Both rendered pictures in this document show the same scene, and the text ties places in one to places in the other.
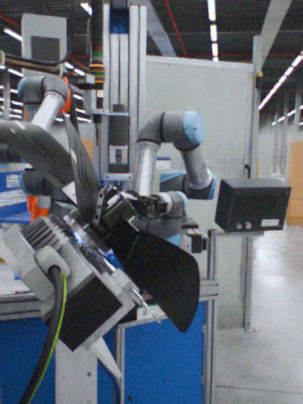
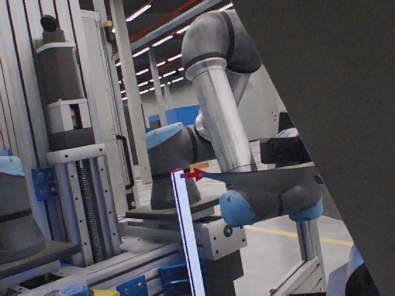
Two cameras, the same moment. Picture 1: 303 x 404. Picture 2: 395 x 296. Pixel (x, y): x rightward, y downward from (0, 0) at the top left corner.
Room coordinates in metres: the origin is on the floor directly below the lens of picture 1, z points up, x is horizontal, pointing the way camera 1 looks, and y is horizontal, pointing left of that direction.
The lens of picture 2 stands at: (0.96, 0.73, 1.26)
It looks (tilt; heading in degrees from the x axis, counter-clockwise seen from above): 3 degrees down; 321
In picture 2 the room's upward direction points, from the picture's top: 10 degrees counter-clockwise
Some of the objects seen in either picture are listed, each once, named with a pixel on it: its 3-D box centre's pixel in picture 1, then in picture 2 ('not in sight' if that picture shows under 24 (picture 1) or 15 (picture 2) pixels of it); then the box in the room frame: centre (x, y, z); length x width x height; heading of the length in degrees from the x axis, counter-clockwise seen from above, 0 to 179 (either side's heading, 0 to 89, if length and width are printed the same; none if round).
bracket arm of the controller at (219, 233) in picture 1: (236, 233); not in sight; (1.82, -0.33, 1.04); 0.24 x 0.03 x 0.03; 108
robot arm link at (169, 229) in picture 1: (166, 230); (295, 194); (1.63, -0.04, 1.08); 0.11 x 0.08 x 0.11; 72
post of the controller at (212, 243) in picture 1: (212, 254); (302, 222); (1.78, -0.23, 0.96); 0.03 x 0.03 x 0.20; 18
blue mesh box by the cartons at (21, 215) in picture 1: (34, 197); not in sight; (8.45, 2.19, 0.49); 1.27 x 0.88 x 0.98; 172
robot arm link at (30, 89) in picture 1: (37, 137); not in sight; (2.14, 0.54, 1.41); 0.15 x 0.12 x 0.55; 68
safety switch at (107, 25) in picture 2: (254, 87); (106, 40); (3.43, -0.71, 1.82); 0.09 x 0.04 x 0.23; 108
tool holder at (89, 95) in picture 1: (95, 95); not in sight; (1.27, 0.16, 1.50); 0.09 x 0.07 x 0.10; 143
